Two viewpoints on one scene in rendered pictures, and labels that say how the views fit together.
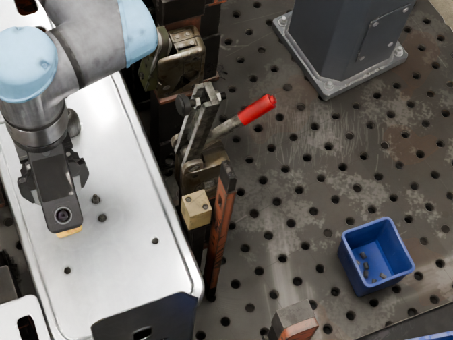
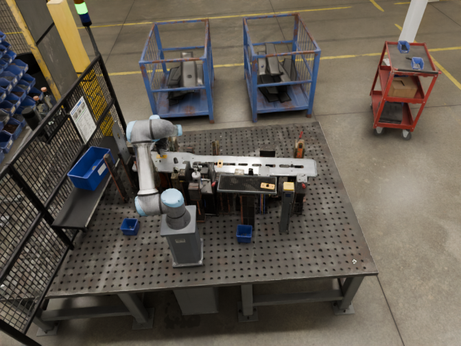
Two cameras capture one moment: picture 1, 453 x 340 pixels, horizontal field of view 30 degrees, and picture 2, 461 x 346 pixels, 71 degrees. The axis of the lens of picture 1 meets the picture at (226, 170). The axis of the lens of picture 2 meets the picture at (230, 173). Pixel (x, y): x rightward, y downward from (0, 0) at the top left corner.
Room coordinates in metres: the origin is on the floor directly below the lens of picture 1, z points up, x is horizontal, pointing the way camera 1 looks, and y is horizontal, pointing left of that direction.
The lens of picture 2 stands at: (2.03, -0.87, 2.68)
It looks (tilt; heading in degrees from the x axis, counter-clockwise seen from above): 46 degrees down; 130
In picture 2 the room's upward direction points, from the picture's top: 5 degrees counter-clockwise
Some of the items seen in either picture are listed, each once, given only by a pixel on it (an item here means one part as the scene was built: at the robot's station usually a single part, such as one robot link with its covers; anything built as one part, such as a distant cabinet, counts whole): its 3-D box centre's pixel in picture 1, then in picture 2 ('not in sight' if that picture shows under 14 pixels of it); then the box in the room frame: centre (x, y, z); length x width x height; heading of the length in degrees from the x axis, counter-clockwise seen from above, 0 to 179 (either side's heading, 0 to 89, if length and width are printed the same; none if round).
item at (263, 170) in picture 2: not in sight; (263, 190); (1.23, 0.44, 0.90); 0.13 x 0.10 x 0.41; 120
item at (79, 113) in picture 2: not in sight; (82, 120); (-0.06, -0.01, 1.30); 0.23 x 0.02 x 0.31; 120
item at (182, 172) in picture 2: (176, 60); (186, 191); (0.78, 0.12, 0.91); 0.07 x 0.05 x 0.42; 120
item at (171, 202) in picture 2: not in sight; (172, 202); (1.02, -0.19, 1.27); 0.13 x 0.12 x 0.14; 42
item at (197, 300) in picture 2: not in sight; (195, 277); (1.02, -0.18, 0.33); 0.31 x 0.31 x 0.66; 39
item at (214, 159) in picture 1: (197, 198); (158, 188); (0.55, 0.04, 0.88); 0.07 x 0.06 x 0.35; 120
